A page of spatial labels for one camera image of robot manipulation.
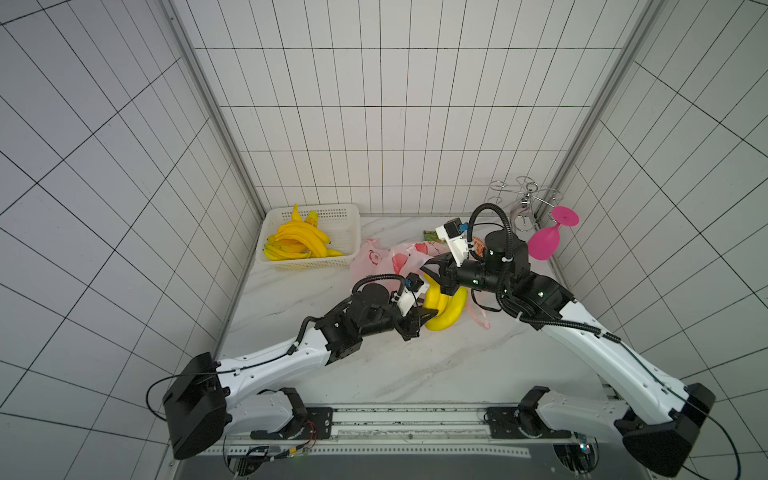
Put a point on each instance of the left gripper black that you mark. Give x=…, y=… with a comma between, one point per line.
x=414, y=320

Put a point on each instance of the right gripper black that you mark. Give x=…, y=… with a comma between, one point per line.
x=447, y=273

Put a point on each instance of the yellow banana bunch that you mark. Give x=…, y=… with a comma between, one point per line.
x=299, y=238
x=449, y=308

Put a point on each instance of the pink plastic bag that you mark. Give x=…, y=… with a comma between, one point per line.
x=403, y=259

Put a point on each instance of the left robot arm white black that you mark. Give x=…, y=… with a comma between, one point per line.
x=211, y=399

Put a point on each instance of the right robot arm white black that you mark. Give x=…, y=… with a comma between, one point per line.
x=655, y=416

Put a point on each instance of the yellow banana bunch in basket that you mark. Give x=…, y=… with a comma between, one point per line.
x=299, y=238

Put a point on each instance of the green snack packet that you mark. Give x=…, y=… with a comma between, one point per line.
x=431, y=236

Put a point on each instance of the magenta plastic wine glass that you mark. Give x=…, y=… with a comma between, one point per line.
x=543, y=244

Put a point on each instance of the white plastic basket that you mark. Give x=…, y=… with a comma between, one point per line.
x=341, y=222

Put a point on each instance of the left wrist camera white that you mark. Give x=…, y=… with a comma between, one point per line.
x=415, y=287

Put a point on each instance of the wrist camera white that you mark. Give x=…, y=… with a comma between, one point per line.
x=454, y=234
x=415, y=287

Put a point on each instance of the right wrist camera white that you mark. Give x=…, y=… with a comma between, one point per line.
x=454, y=234

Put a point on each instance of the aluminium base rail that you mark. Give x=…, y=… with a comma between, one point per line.
x=397, y=429

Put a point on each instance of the chrome wire glass rack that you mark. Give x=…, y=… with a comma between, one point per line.
x=522, y=199

